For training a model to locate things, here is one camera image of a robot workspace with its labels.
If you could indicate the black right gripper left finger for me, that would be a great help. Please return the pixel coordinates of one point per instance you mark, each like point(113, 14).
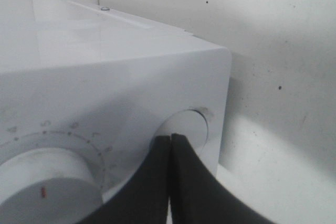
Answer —
point(144, 198)

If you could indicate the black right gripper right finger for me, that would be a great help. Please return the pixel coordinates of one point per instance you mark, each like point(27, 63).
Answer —
point(196, 195)

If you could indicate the round white door button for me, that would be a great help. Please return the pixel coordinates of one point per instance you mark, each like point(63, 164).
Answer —
point(189, 123)

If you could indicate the white dial knob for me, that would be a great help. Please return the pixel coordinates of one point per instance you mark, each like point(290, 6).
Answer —
point(47, 185)

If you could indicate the white microwave oven body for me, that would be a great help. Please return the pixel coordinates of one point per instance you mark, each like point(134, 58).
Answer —
point(100, 82)

